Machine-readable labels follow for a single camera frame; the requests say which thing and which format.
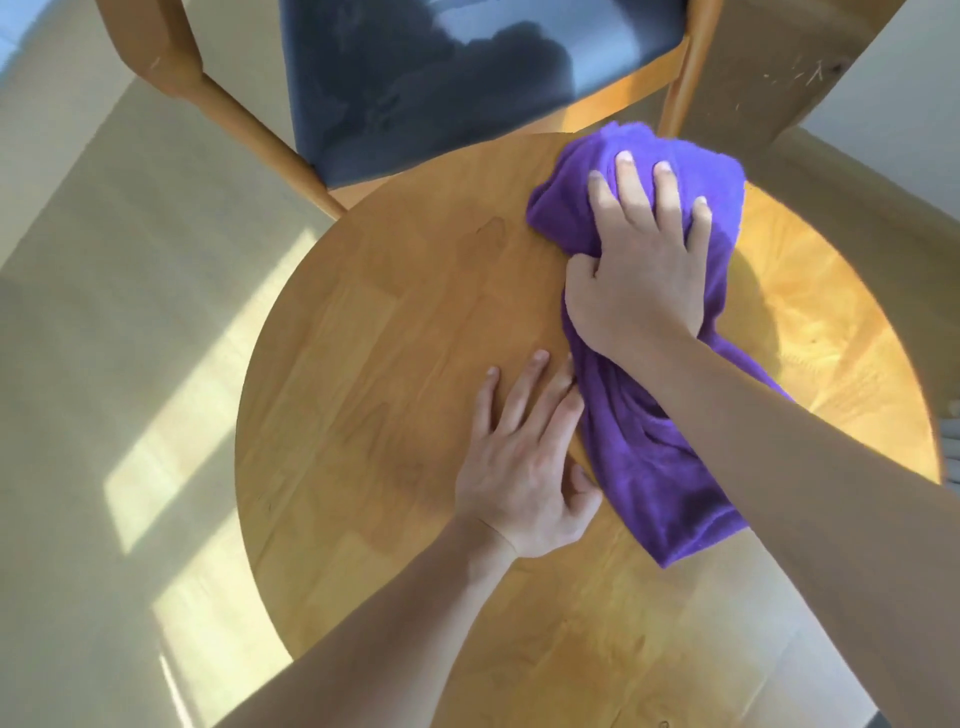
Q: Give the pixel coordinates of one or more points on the person's right forearm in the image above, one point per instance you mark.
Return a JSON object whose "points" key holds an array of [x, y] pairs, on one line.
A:
{"points": [[840, 487]]}

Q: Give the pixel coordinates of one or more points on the wooden chair with black seat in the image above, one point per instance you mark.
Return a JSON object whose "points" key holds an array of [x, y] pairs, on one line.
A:
{"points": [[450, 75]]}

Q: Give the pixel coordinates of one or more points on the round wooden table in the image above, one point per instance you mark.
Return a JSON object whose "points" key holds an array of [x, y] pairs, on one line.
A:
{"points": [[360, 412]]}

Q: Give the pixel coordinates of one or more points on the person's left forearm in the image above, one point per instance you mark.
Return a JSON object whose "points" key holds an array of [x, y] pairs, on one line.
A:
{"points": [[375, 637]]}

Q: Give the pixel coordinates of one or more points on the person's left hand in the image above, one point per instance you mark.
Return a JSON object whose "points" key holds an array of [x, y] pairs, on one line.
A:
{"points": [[525, 480]]}

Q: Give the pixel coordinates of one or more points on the person's right hand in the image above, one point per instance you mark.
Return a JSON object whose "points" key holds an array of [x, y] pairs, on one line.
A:
{"points": [[641, 277]]}

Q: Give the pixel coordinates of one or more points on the purple microfibre cloth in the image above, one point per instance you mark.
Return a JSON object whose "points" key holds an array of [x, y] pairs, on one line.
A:
{"points": [[652, 465]]}

